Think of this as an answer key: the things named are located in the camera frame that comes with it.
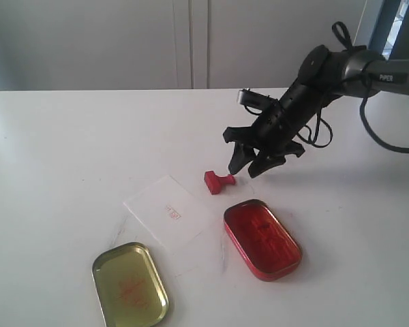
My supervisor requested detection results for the gold tin lid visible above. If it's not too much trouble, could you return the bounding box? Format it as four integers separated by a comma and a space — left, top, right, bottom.
91, 242, 169, 326

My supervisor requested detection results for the red ink pad tin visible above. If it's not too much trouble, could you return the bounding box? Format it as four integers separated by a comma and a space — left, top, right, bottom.
224, 199, 303, 281

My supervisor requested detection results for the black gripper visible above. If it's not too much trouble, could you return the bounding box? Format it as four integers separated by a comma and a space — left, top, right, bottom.
223, 80, 327, 178

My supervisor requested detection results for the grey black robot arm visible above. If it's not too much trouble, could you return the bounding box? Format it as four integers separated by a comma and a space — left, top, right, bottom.
223, 45, 409, 178

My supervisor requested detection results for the black cable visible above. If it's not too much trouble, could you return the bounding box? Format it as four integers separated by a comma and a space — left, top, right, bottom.
359, 91, 409, 153

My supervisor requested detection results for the red stamp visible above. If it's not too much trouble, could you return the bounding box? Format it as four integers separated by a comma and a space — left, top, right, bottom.
204, 171, 236, 195

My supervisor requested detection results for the white paper sheet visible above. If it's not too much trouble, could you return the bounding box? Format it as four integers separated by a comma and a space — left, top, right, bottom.
124, 176, 212, 252

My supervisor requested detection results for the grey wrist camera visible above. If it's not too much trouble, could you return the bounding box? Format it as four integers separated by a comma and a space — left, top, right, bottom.
237, 89, 276, 111

